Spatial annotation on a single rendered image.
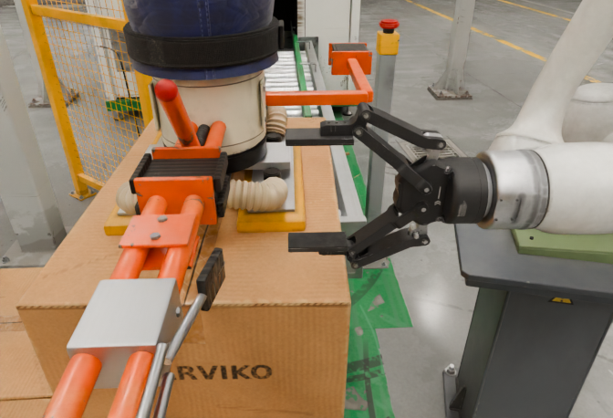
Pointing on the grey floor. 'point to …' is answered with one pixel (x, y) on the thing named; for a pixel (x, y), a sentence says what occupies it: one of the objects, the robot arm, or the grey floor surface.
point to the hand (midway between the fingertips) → (296, 193)
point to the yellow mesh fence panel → (33, 11)
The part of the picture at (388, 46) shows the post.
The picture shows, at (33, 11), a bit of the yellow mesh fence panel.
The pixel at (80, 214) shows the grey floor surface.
